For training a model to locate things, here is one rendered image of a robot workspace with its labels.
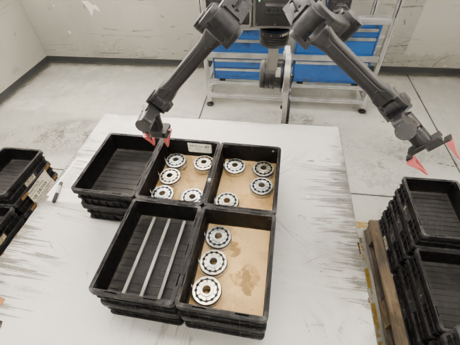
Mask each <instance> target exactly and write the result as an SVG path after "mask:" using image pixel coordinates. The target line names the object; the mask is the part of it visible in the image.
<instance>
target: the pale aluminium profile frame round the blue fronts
mask: <svg viewBox="0 0 460 345"><path fill-rule="evenodd" d="M403 2H404V0H397V2H396V6H395V8H394V12H393V14H392V22H391V25H389V26H388V28H387V32H386V34H380V36H379V38H384V41H383V44H382V47H381V50H380V52H379V56H358V55H357V57H358V58H359V59H360V60H361V61H362V62H376V64H375V67H374V70H373V73H374V74H375V75H376V76H377V75H378V73H379V69H380V67H381V64H382V61H383V58H384V56H385V52H386V50H387V47H388V44H389V41H390V38H391V37H392V33H393V30H394V27H395V25H396V21H397V19H398V16H399V14H400V10H401V7H402V6H403ZM197 3H198V9H199V16H200V14H201V13H202V11H203V0H197ZM378 3H379V0H374V2H373V5H372V9H371V12H370V15H375V13H376V9H377V6H378ZM394 19H395V21H394ZM393 22H394V25H393ZM293 44H294V39H293V38H292V37H291V36H290V34H289V40H288V42H287V45H288V46H291V54H292V60H309V61H332V62H333V60H332V59H331V58H330V57H329V56H328V55H308V54H294V53H292V50H293ZM208 58H242V59H264V60H265V59H268V54H267V53H235V52H211V53H210V54H209V55H208V56H207V57H206V58H205V60H204V68H205V80H206V87H207V100H208V101H209V102H207V105H208V106H212V105H213V104H214V102H212V97H216V98H230V99H259V100H275V101H282V100H283V95H282V94H281V95H265V94H236V93H219V92H214V91H213V90H214V86H215V84H226V85H243V86H259V81H254V80H236V79H217V78H214V76H213V74H214V66H213V63H212V66H211V67H209V62H208ZM212 76H213V79H212ZM291 87H293V88H326V89H343V90H359V93H360V95H361V99H343V98H327V97H297V96H291V95H290V101H304V102H319V103H347V104H362V105H361V109H359V110H358V112H359V113H361V114H365V113H366V111H365V110H364V109H366V106H367V104H368V100H369V98H370V97H369V96H368V95H367V94H366V93H365V92H364V91H363V90H362V89H361V88H360V87H359V86H358V85H357V84H325V83H307V82H302V81H297V82H292V85H291Z"/></svg>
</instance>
